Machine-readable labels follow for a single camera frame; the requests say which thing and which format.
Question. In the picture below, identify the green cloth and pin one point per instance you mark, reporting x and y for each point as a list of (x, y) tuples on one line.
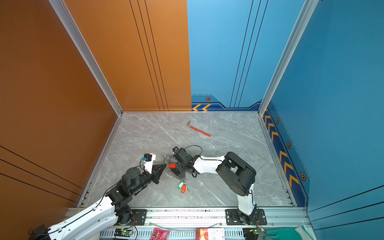
[(282, 234)]

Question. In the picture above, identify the metal keyring with chain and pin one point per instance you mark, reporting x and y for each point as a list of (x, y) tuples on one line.
[(166, 160)]

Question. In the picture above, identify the aluminium front rail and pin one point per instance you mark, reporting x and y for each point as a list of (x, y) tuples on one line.
[(204, 217)]

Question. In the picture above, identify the red handled hex key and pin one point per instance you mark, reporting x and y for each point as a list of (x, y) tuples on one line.
[(200, 131)]

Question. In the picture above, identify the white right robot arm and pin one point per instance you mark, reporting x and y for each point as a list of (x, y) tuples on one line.
[(234, 171)]

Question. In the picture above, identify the aluminium corner post left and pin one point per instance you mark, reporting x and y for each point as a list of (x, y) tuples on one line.
[(74, 32)]

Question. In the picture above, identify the green circuit board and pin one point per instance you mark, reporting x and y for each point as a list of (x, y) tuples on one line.
[(123, 233)]

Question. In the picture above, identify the aluminium corner post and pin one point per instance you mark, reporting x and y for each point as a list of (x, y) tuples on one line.
[(292, 43), (74, 32)]

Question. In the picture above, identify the red white box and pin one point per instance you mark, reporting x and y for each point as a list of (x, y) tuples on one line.
[(210, 234)]

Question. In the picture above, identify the green key tag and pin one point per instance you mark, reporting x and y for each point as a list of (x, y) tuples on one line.
[(181, 185)]

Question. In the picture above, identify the aluminium corner post right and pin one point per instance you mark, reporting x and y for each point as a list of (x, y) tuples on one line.
[(292, 43)]

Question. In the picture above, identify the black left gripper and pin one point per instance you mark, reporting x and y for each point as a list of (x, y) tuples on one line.
[(156, 173)]

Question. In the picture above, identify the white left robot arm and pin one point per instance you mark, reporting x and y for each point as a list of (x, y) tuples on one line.
[(112, 208)]

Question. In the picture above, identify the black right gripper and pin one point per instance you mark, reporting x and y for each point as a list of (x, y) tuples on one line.
[(180, 170)]

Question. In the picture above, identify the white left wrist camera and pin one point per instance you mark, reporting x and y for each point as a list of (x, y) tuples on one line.
[(148, 161)]

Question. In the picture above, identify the pink snack packet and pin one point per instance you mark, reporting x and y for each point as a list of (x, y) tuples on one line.
[(159, 234)]

